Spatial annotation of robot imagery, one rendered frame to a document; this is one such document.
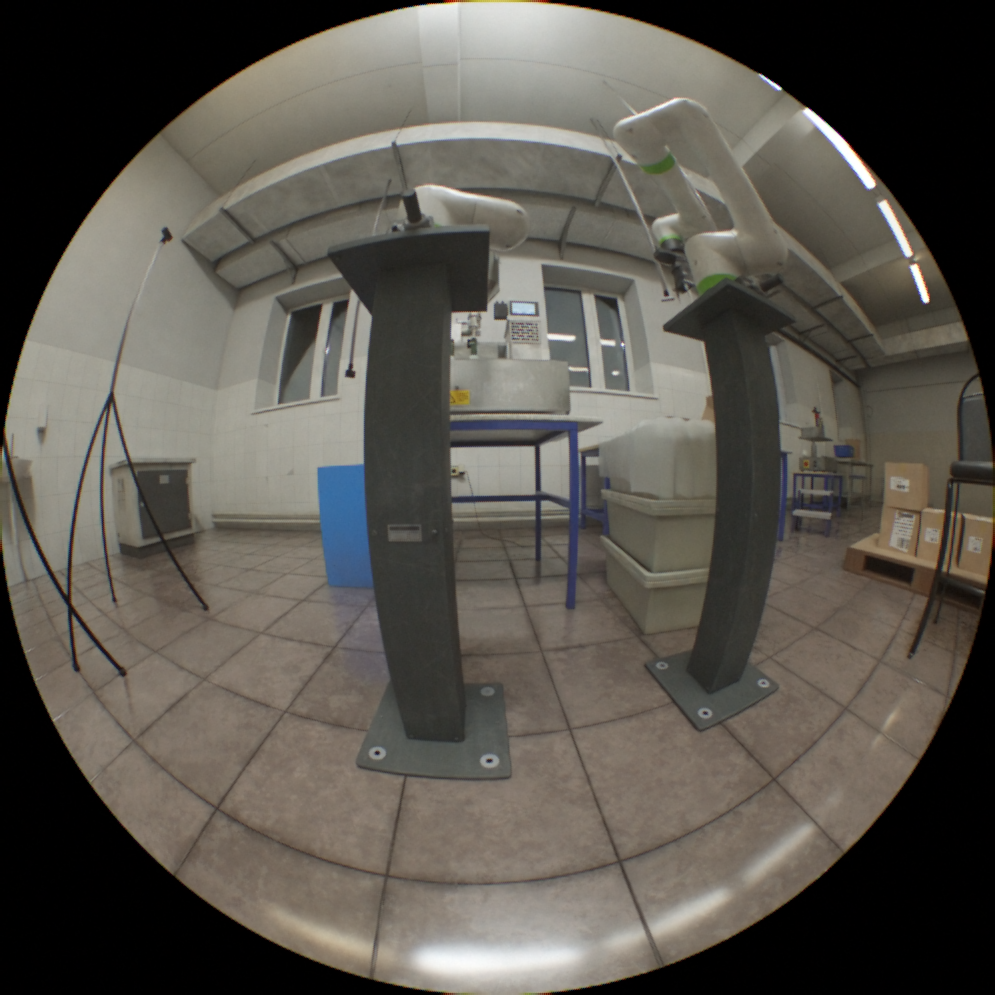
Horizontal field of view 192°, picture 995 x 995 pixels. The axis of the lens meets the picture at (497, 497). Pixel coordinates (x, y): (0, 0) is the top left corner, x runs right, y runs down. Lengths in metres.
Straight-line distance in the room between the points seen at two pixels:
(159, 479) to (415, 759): 2.99
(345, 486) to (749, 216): 1.73
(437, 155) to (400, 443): 3.15
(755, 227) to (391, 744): 1.37
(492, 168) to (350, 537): 3.36
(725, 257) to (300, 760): 1.43
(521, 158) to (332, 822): 3.84
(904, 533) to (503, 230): 2.36
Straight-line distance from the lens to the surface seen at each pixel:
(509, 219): 0.70
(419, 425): 0.43
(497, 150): 3.33
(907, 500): 2.28
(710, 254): 0.87
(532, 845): 0.57
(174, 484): 3.31
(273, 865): 0.64
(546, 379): 1.28
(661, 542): 0.95
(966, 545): 2.27
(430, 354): 0.45
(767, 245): 0.88
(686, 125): 0.97
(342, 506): 1.47
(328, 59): 4.23
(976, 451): 1.67
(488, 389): 1.24
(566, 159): 3.43
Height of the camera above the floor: 0.54
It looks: 5 degrees down
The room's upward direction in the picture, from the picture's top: 1 degrees counter-clockwise
